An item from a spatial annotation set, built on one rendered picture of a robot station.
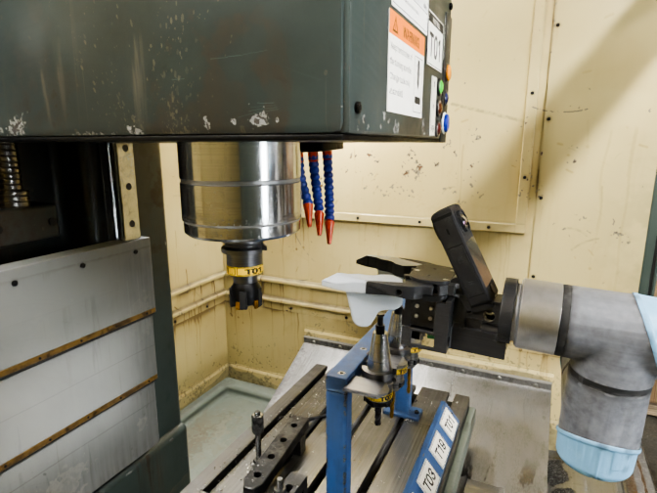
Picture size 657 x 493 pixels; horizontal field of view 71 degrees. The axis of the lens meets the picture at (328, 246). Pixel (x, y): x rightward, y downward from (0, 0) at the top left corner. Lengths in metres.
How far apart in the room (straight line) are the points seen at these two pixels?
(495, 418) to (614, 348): 1.12
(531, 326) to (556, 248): 1.05
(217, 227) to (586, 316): 0.41
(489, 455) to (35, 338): 1.20
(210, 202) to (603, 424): 0.48
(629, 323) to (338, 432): 0.53
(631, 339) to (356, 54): 0.36
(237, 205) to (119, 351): 0.63
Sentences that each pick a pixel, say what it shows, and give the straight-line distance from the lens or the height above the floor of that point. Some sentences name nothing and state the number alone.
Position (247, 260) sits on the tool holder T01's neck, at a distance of 0.63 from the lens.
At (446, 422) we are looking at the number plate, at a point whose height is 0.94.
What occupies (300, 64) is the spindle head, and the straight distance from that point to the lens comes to 0.45.
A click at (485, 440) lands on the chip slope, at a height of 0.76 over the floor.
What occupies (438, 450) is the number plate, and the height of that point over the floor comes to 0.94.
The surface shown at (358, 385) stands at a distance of 0.83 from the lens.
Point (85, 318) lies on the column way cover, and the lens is 1.04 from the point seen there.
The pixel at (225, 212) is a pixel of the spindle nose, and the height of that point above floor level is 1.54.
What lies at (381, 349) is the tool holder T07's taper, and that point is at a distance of 0.84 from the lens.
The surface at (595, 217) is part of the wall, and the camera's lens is 1.55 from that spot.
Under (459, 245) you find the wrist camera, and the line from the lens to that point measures 0.51.
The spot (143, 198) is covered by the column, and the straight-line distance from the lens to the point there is 1.16.
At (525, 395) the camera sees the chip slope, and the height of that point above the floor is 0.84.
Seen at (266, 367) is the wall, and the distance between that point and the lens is 2.04.
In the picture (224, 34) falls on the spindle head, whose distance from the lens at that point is 0.50.
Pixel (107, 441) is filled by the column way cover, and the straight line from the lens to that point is 1.18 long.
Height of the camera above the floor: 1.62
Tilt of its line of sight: 12 degrees down
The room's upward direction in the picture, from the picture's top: straight up
